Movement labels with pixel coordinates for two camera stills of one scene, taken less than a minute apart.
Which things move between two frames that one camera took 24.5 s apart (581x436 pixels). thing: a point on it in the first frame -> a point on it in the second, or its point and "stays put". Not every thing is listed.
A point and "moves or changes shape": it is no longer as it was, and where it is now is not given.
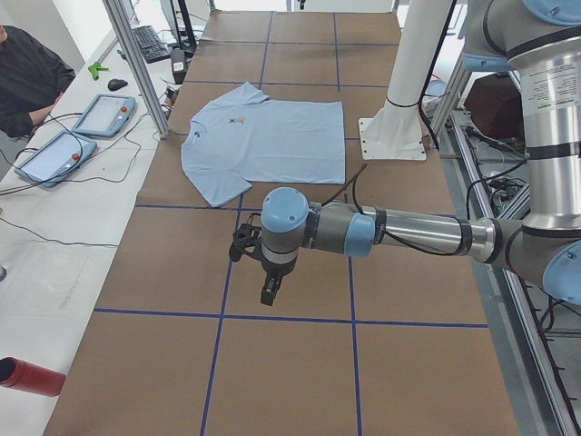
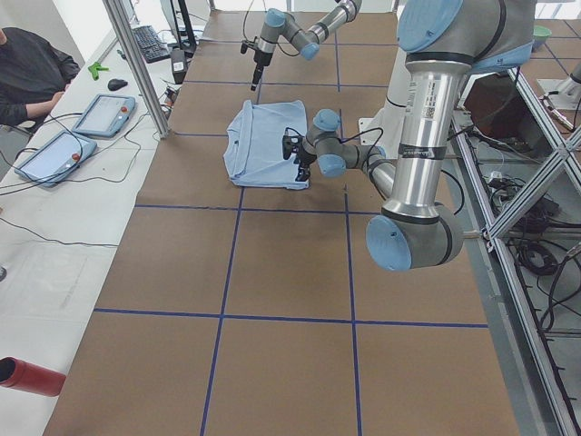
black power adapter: [179, 64] stays put
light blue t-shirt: [247, 137] moves or changes shape
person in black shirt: [32, 76] stays put
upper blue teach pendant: [106, 115] stays put
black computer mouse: [116, 84] stays put
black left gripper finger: [270, 290] -> [303, 174]
